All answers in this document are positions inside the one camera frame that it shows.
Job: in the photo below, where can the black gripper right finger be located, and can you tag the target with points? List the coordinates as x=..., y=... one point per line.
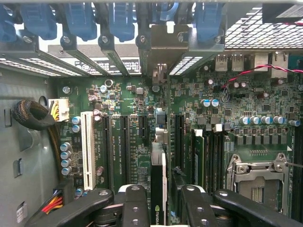
x=198, y=210

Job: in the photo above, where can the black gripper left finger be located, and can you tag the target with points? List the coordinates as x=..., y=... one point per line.
x=136, y=208

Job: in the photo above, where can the green RAM stick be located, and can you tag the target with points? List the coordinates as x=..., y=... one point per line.
x=198, y=160

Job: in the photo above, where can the black RAM slot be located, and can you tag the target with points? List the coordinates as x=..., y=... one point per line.
x=219, y=160
x=208, y=160

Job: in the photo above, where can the long black expansion slot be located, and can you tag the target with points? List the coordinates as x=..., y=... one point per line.
x=179, y=142
x=124, y=151
x=107, y=151

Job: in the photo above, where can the metal CPU socket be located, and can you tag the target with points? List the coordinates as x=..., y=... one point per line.
x=258, y=175

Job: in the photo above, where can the white PCI expansion slot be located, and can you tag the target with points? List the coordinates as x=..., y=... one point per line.
x=88, y=151

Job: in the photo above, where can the short black expansion slot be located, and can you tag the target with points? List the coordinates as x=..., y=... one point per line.
x=142, y=126

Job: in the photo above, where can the metal socket locking lever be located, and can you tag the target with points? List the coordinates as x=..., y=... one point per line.
x=294, y=165

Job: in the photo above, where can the green motherboard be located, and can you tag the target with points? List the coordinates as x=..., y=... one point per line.
x=132, y=94

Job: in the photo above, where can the white power connector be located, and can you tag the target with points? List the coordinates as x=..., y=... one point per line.
x=62, y=106

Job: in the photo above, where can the open black PC case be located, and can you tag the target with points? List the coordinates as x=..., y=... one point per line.
x=23, y=146

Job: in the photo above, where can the metal slot cover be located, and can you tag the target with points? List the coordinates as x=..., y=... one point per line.
x=116, y=59
x=85, y=59
x=52, y=61

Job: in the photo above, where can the blue slot retention clip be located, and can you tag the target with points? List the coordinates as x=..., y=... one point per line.
x=121, y=22
x=39, y=22
x=80, y=22
x=165, y=13
x=209, y=23
x=7, y=26

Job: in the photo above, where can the black case fan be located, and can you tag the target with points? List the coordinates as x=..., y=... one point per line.
x=284, y=14

